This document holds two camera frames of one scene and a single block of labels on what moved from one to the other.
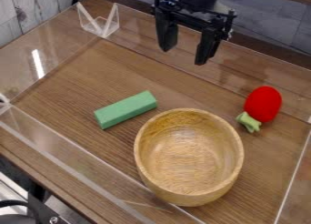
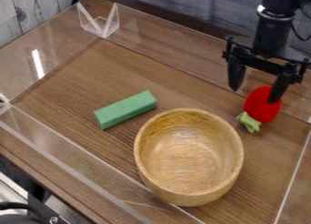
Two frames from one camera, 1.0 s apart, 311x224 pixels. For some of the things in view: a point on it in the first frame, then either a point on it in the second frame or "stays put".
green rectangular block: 126,109 stays put
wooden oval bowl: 189,156 stays put
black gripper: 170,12 → 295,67
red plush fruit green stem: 263,104 stays put
